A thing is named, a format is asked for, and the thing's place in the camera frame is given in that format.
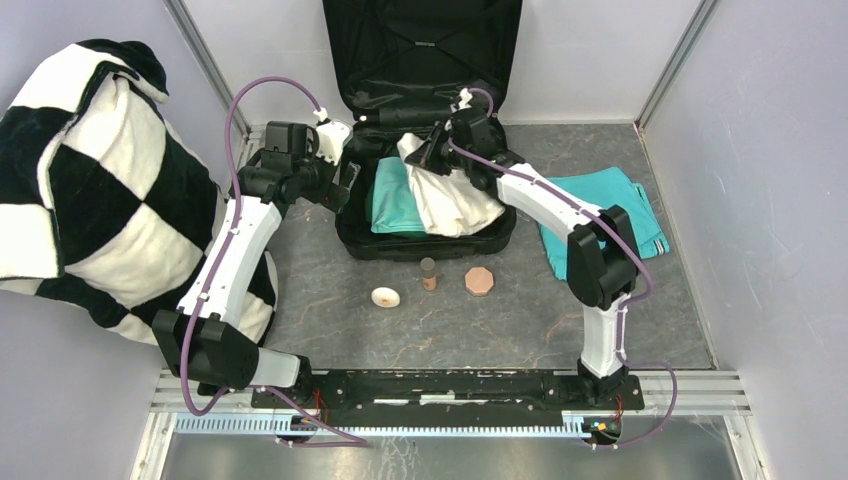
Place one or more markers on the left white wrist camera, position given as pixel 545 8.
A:
pixel 332 135

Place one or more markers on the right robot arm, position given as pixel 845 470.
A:
pixel 602 258

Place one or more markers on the black white checkered blanket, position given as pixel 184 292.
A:
pixel 103 205

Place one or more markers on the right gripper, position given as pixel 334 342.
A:
pixel 426 155

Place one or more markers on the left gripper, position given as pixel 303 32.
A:
pixel 338 195

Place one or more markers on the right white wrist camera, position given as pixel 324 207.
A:
pixel 462 100

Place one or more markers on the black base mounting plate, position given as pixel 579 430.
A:
pixel 461 398

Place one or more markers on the pink octagonal compact box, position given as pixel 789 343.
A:
pixel 479 281

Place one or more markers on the black open suitcase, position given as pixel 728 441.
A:
pixel 399 68

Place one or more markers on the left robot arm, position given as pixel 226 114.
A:
pixel 200 340

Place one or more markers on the brown grey cylindrical bottle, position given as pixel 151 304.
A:
pixel 429 276

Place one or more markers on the light aqua shirt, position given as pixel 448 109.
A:
pixel 391 199

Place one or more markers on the white shirt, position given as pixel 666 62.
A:
pixel 450 206

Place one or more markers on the small white round jar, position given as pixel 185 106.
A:
pixel 385 297

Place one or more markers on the aluminium frame rail base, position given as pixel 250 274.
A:
pixel 699 396

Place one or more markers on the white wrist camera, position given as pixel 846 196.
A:
pixel 332 135
pixel 462 100

